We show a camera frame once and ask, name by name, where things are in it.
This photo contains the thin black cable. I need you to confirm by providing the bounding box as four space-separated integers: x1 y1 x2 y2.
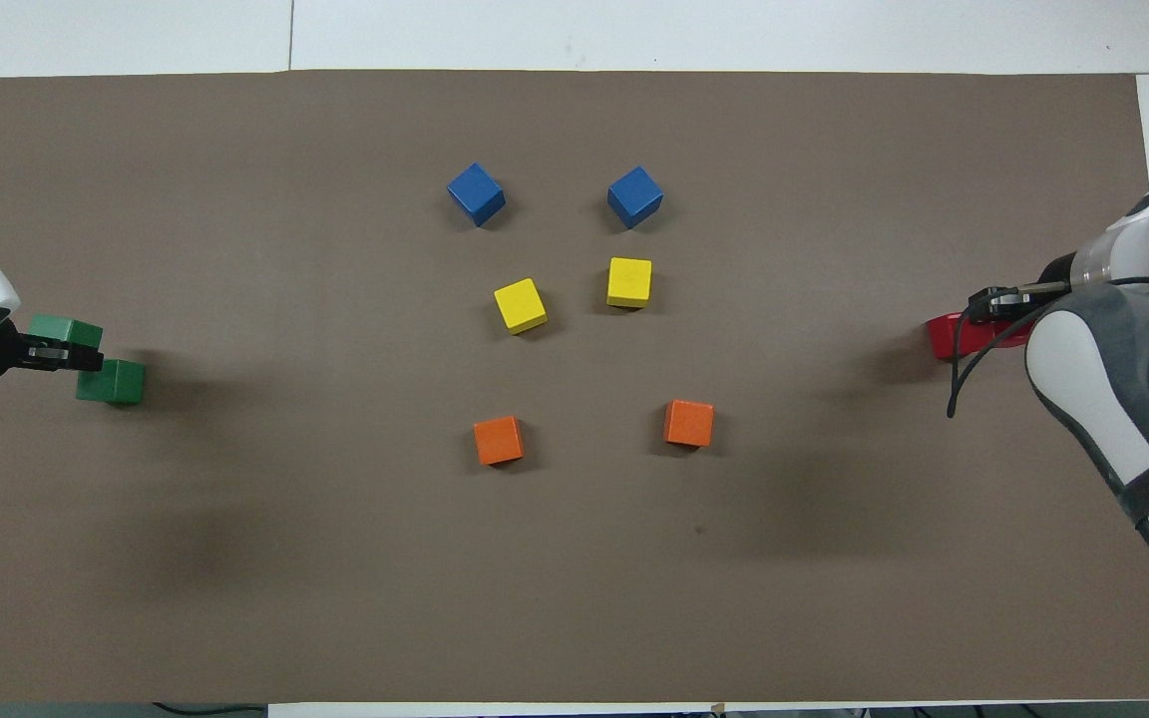
151 702 268 717

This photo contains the blue wooden block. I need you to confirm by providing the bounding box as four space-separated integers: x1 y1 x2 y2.
447 163 507 227
606 166 664 230

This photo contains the orange wooden block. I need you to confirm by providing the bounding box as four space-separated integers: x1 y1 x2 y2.
663 399 715 449
473 415 525 467

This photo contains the yellow wooden block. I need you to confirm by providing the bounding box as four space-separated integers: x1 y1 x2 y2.
606 257 653 309
493 278 549 335

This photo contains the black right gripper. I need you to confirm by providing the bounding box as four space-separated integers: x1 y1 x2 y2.
967 251 1084 323

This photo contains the brown table mat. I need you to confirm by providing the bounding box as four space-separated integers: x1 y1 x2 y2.
0 68 1149 704

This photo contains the green wooden block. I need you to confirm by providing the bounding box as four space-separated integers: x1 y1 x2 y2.
76 359 147 406
28 315 105 352

